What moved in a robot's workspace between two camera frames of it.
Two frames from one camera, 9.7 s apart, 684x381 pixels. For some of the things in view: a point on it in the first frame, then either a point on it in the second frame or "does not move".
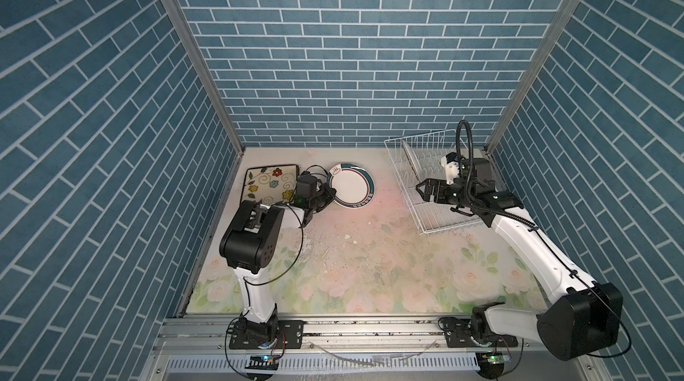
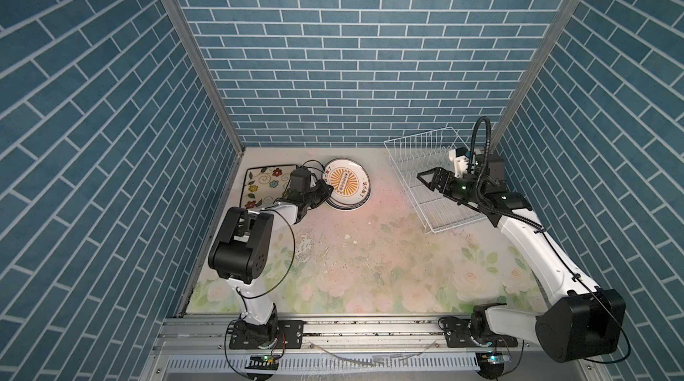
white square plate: [415, 159] -> [350, 181]
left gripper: [329, 197] does not move
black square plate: [270, 184] does not move
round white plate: [354, 185] does not move
